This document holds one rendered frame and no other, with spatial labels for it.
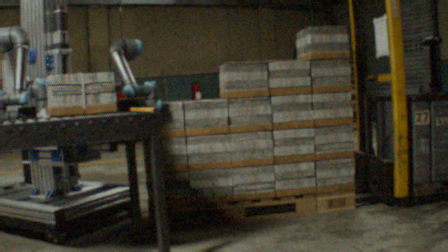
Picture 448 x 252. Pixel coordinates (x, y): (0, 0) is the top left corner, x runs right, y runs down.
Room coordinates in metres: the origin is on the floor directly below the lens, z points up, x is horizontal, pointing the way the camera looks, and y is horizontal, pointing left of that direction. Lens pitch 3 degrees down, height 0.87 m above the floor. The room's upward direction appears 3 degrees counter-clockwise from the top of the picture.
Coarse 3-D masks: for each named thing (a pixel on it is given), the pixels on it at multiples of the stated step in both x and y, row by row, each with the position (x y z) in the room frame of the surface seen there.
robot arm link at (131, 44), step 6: (126, 42) 3.09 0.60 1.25; (132, 42) 3.12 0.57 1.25; (138, 42) 3.15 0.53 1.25; (126, 48) 3.08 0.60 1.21; (132, 48) 3.11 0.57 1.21; (138, 48) 3.13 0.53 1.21; (126, 54) 3.10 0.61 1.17; (132, 54) 3.13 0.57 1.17; (138, 54) 3.16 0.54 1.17; (126, 60) 3.17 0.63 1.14; (132, 60) 3.19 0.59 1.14; (114, 72) 3.30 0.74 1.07; (114, 78) 3.33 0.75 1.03; (120, 78) 3.34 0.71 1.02; (120, 84) 3.39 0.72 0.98; (120, 90) 3.44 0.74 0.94
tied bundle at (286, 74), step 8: (272, 64) 3.13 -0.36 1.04; (280, 64) 3.14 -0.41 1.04; (288, 64) 3.14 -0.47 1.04; (296, 64) 3.14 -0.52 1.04; (304, 64) 3.15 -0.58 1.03; (272, 72) 3.13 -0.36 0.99; (280, 72) 3.14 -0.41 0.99; (288, 72) 3.14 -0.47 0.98; (296, 72) 3.15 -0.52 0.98; (304, 72) 3.15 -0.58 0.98; (272, 80) 3.13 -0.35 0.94; (280, 80) 3.13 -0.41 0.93; (288, 80) 3.14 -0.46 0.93; (296, 80) 3.14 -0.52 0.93; (304, 80) 3.14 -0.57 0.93; (272, 88) 3.13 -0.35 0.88
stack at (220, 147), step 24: (288, 96) 3.14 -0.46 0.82; (168, 120) 3.06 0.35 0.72; (192, 120) 3.08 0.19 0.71; (216, 120) 3.09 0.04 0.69; (240, 120) 3.11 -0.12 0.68; (264, 120) 3.12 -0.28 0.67; (288, 120) 3.14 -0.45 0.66; (312, 120) 3.15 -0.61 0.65; (144, 144) 3.05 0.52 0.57; (168, 144) 3.06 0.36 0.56; (192, 144) 3.07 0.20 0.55; (216, 144) 3.09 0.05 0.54; (240, 144) 3.10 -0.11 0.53; (264, 144) 3.11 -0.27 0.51; (288, 144) 3.14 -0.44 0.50; (312, 144) 3.15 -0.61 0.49; (240, 168) 3.11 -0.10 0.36; (264, 168) 3.12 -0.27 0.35; (288, 168) 3.13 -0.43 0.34; (312, 168) 3.15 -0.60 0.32; (168, 192) 3.06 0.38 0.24; (192, 192) 3.07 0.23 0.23; (216, 192) 3.09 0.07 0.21; (240, 192) 3.11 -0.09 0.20; (168, 216) 3.06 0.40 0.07; (192, 216) 3.22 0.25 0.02; (216, 216) 3.22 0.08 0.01; (240, 216) 3.10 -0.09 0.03; (264, 216) 3.12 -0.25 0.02
